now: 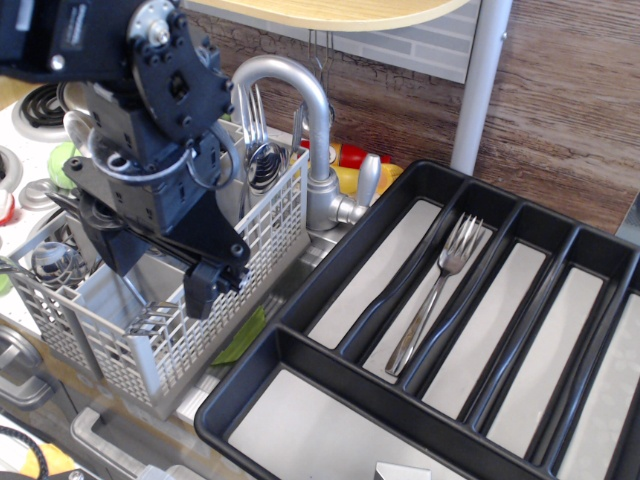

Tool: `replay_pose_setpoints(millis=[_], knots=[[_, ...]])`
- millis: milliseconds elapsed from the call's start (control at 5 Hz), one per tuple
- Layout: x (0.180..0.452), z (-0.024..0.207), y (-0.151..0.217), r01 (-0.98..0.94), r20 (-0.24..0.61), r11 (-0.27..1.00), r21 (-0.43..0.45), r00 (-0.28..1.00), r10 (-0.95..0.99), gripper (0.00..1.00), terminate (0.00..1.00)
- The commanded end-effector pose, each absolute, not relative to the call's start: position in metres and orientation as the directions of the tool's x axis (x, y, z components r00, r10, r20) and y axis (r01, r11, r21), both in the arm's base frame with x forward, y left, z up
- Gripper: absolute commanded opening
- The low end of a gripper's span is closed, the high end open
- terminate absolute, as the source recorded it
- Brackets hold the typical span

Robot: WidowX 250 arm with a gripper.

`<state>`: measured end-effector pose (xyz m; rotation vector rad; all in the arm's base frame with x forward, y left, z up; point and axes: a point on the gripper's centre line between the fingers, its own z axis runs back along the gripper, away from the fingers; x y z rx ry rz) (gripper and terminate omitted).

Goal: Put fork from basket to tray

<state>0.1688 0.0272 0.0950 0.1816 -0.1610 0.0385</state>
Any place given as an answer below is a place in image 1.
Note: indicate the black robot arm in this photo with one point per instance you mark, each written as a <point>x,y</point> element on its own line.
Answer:
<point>152,151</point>

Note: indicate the white shelf post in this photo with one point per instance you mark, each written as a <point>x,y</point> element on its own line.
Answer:
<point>490,35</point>

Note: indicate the silver spoon bowl by faucet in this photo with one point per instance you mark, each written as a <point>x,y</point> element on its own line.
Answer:
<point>266,165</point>

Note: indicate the green toy fruit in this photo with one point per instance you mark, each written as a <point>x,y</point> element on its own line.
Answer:
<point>55,165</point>

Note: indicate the black cutlery tray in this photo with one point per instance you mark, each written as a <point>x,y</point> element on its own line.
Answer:
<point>528,367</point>

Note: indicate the black stove burner coil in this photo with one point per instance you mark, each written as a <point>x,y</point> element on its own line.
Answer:
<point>45,106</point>

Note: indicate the silver fork in tray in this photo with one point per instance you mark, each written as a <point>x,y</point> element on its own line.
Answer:
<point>461,243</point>

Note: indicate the silver fork carried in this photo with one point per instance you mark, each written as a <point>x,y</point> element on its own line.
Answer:
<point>152,316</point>

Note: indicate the silver toy faucet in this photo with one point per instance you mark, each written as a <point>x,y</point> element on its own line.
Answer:
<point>326,205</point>

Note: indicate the silver round knob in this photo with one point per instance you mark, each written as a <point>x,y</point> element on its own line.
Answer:
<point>34,196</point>

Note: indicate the tall silver fork in basket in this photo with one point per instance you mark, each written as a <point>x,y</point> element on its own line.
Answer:
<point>252,118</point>

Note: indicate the red yellow toy bottle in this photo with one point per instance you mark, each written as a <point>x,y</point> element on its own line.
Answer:
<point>344,155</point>

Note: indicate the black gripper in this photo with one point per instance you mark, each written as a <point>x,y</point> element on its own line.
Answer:
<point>125,209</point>

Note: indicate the silver knife behind faucet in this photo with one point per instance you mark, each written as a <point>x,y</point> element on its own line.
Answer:
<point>297,131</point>

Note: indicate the green leaf toy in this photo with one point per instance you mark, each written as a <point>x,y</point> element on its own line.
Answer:
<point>243,338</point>

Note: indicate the grey plastic cutlery basket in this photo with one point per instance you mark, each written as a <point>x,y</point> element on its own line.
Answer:
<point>85,325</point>

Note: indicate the grey oven door handle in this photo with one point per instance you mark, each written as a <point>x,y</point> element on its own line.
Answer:
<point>82,430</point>

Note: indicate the hanging wire utensil handle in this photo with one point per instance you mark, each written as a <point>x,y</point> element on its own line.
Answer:
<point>320,53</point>

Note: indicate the silver spoon front left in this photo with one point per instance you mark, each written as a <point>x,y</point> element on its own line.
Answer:
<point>56,264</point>

